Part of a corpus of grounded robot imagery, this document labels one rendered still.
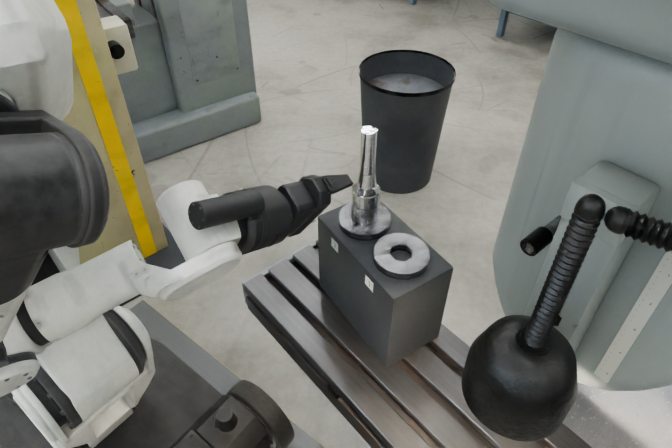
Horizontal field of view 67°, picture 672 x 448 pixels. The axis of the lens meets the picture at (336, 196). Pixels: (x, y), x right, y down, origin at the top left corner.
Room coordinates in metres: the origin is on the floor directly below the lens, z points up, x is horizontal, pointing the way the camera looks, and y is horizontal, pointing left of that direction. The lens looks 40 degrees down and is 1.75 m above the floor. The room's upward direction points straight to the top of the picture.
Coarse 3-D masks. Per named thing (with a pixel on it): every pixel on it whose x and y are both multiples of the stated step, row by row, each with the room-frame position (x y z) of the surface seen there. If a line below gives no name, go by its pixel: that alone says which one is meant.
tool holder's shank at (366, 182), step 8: (368, 128) 0.65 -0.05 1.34; (376, 128) 0.65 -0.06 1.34; (368, 136) 0.63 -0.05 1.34; (376, 136) 0.64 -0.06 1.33; (368, 144) 0.63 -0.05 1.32; (376, 144) 0.64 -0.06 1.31; (360, 152) 0.64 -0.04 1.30; (368, 152) 0.63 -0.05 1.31; (360, 160) 0.64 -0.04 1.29; (368, 160) 0.63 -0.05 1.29; (360, 168) 0.64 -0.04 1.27; (368, 168) 0.63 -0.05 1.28; (360, 176) 0.63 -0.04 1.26; (368, 176) 0.63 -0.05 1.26; (360, 184) 0.63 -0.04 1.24; (368, 184) 0.63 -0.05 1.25; (376, 184) 0.64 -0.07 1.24; (368, 192) 0.63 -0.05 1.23
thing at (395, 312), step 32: (320, 224) 0.65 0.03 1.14; (352, 224) 0.62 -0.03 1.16; (384, 224) 0.62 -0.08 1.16; (320, 256) 0.65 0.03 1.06; (352, 256) 0.57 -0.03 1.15; (384, 256) 0.55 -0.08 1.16; (416, 256) 0.55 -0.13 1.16; (352, 288) 0.56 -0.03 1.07; (384, 288) 0.50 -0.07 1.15; (416, 288) 0.50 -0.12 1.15; (448, 288) 0.54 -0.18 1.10; (352, 320) 0.56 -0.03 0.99; (384, 320) 0.49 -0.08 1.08; (416, 320) 0.50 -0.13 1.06; (384, 352) 0.48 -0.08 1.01
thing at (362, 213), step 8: (352, 200) 0.63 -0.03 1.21; (376, 200) 0.62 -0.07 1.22; (352, 208) 0.63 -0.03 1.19; (360, 208) 0.62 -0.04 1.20; (368, 208) 0.62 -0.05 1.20; (376, 208) 0.63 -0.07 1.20; (352, 216) 0.63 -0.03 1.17; (360, 216) 0.62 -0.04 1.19; (368, 216) 0.62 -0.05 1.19; (376, 216) 0.63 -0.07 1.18; (360, 224) 0.62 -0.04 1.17; (368, 224) 0.62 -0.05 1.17
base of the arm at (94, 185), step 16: (0, 112) 0.35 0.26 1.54; (16, 112) 0.36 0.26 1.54; (32, 112) 0.36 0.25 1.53; (0, 128) 0.33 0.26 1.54; (16, 128) 0.34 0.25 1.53; (32, 128) 0.35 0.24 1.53; (48, 128) 0.34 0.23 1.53; (64, 128) 0.34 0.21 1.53; (80, 144) 0.32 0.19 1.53; (80, 160) 0.31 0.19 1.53; (96, 160) 0.31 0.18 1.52; (80, 176) 0.29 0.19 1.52; (96, 176) 0.30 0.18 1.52; (96, 192) 0.29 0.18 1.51; (96, 208) 0.29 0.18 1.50; (96, 224) 0.28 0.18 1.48; (80, 240) 0.28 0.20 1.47; (96, 240) 0.29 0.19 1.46
